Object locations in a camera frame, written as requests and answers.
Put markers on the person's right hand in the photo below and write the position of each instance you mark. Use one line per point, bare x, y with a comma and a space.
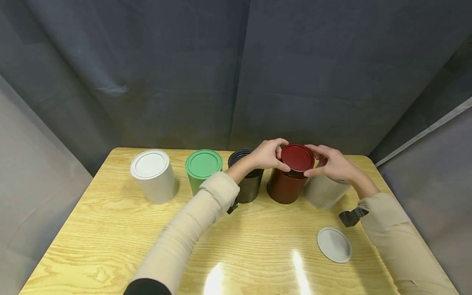
337, 166

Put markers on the green metal can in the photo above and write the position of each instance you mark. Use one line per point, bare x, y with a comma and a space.
195, 184

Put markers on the green round lid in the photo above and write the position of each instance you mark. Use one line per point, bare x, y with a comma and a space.
203, 164

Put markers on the red round lid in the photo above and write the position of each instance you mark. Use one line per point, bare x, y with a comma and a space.
297, 157

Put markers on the black round lid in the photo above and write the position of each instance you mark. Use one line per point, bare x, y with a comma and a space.
238, 156

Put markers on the red metal can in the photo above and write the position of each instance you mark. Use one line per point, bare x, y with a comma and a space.
285, 187

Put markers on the white metal can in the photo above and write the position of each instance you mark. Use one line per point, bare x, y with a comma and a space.
162, 188

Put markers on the black metal can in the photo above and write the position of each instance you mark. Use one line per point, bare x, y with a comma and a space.
251, 188

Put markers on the white round lid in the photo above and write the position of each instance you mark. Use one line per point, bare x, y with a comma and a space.
149, 164

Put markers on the person's left hand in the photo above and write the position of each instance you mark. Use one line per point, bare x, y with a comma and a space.
263, 157

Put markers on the person's left forearm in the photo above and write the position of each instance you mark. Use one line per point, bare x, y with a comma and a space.
188, 229

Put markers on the grey round lid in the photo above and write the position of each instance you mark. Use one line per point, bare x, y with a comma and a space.
335, 245

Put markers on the grey metal can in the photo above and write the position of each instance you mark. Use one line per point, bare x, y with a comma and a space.
324, 194

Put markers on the person's right forearm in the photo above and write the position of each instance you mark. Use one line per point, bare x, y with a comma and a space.
391, 237

